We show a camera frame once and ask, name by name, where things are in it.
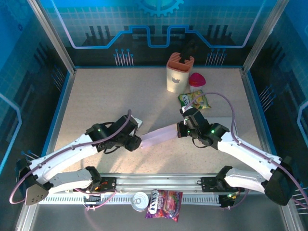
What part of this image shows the black electronics box with LEDs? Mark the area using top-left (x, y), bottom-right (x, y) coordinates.
top-left (220, 192), bottom-right (238, 210)

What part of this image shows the yellow Foxs candy bag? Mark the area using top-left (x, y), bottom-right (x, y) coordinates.
top-left (177, 90), bottom-right (212, 110)

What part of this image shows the pink lid plastic container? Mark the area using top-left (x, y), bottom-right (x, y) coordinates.
top-left (188, 72), bottom-right (207, 92)

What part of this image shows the cream knife block orange top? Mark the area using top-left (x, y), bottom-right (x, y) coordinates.
top-left (166, 52), bottom-right (195, 93)

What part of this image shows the silver tin can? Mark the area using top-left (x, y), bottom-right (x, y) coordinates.
top-left (131, 192), bottom-right (150, 212)

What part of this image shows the purple Foxs berries candy bag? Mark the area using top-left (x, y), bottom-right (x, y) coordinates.
top-left (144, 189), bottom-right (183, 222)

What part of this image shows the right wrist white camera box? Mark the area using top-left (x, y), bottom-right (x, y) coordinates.
top-left (180, 107), bottom-right (198, 116)

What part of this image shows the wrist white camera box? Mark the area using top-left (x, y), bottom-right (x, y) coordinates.
top-left (129, 116), bottom-right (143, 132)
top-left (180, 107), bottom-right (198, 116)

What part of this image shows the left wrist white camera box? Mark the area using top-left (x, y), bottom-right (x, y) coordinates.
top-left (129, 116), bottom-right (143, 132)

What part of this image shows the aluminium frame rail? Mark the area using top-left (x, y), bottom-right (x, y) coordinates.
top-left (27, 172), bottom-right (289, 191)

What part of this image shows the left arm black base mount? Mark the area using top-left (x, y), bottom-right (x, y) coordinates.
top-left (73, 177), bottom-right (120, 193)

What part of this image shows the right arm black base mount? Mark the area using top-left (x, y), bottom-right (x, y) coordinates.
top-left (201, 177), bottom-right (245, 193)

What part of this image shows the white slotted cable duct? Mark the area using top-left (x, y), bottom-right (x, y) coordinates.
top-left (37, 193), bottom-right (222, 205)

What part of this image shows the black knife handle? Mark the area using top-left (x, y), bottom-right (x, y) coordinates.
top-left (179, 39), bottom-right (199, 65)

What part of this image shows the aluminium frame post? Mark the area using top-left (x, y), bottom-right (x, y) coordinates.
top-left (26, 0), bottom-right (77, 75)
top-left (242, 0), bottom-right (289, 75)

